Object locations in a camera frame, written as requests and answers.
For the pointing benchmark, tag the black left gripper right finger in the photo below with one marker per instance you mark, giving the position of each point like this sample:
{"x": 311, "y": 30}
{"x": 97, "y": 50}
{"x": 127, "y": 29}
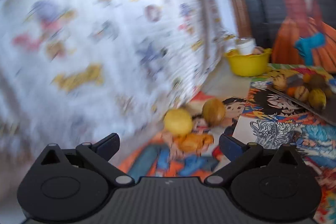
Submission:
{"x": 240, "y": 155}

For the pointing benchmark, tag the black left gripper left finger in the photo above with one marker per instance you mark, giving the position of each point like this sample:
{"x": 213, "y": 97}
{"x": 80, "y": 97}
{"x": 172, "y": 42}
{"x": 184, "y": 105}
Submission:
{"x": 96, "y": 157}

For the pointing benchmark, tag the striped yellow pepino melon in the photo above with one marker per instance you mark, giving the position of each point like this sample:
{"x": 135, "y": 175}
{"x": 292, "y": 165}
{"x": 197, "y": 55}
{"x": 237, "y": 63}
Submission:
{"x": 301, "y": 93}

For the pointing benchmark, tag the green yellow mango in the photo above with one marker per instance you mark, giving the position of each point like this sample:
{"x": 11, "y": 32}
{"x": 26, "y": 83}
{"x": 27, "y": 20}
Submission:
{"x": 317, "y": 99}

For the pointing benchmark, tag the yellow lemon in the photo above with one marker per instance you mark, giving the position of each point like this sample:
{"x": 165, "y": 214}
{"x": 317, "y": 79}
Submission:
{"x": 178, "y": 122}

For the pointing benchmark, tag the small orange tangerine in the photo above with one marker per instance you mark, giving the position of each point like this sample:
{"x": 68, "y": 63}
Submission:
{"x": 290, "y": 91}

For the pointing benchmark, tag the striped pepino melon on tray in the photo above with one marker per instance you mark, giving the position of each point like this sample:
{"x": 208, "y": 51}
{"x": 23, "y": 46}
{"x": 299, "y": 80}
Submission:
{"x": 280, "y": 83}

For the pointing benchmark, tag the Winnie the Pooh drawing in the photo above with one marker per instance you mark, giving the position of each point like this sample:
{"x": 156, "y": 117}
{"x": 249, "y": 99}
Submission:
{"x": 288, "y": 70}

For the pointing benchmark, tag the yellow plastic bowl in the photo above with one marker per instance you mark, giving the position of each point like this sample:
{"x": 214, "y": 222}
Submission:
{"x": 248, "y": 65}

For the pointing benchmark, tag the silver metal tray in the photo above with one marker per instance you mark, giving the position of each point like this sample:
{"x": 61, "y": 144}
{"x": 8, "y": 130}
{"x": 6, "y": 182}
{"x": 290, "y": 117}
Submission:
{"x": 328, "y": 114}

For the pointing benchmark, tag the small orange fruit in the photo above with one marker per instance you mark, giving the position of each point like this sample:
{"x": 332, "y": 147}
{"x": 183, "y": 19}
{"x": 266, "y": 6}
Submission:
{"x": 306, "y": 78}

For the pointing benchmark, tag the striped pepino in bowl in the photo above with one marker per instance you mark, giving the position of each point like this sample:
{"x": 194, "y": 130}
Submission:
{"x": 258, "y": 51}

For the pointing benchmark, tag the brown kiwi fruit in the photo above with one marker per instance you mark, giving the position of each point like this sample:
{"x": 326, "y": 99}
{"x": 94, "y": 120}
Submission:
{"x": 317, "y": 81}

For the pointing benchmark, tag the glass jar with white label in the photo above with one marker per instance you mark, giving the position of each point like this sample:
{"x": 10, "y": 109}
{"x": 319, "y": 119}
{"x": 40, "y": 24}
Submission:
{"x": 245, "y": 46}

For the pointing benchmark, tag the white patterned curtain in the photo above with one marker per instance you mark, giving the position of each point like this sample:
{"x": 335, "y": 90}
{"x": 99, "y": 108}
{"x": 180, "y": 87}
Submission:
{"x": 77, "y": 70}

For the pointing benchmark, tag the girl painting poster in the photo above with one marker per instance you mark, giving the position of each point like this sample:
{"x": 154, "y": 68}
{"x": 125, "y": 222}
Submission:
{"x": 300, "y": 32}

